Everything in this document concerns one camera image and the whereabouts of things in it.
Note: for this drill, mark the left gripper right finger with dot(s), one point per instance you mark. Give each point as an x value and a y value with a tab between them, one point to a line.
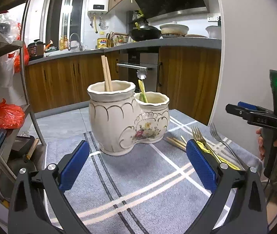
247	213

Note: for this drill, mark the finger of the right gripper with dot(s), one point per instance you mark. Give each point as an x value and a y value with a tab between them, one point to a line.
248	112
246	107

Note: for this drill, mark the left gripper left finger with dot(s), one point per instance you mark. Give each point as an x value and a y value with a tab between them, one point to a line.
38	203

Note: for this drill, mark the silver metal fork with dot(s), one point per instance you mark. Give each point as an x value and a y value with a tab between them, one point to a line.
216	136

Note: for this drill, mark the wooden chopstick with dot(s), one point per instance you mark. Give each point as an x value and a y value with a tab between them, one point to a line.
177	143
103	60
108	75
183	140

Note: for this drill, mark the green yellow plastic utensil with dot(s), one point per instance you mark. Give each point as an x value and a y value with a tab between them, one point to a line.
143	96

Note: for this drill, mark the kitchen faucet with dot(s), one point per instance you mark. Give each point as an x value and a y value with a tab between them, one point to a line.
74	43

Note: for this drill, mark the wooden base cabinets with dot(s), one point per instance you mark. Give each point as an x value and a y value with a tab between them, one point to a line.
187	75

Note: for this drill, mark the white refrigerator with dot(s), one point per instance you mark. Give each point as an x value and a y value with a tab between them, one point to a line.
249	52

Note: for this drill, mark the grey plaid table cloth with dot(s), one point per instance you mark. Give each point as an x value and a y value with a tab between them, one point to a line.
152	189

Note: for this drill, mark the red plastic bag lower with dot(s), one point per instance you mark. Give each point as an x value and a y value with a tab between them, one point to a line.
11	116

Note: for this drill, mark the white ceramic pot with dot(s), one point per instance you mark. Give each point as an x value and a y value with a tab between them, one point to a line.
173	30

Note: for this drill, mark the built-in oven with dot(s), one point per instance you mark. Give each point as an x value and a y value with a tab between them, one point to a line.
131	60

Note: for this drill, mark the black wok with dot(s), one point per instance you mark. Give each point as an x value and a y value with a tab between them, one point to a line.
144	32

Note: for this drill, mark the white floral ceramic utensil holder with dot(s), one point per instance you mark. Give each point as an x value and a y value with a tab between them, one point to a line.
120	120

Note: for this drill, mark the white plastic bag hanging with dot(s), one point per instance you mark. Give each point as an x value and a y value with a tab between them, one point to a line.
9	65

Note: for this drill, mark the yellow tin can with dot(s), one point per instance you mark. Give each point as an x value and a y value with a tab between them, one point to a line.
101	43

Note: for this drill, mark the rice cooker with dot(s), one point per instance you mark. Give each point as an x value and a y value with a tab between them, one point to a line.
36	49

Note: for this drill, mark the white water heater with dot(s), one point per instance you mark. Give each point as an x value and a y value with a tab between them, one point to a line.
98	6

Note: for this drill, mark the clear plastic bag on shelf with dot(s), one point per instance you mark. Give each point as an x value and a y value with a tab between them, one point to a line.
9	28

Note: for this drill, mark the window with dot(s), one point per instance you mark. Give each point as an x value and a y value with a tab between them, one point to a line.
63	22

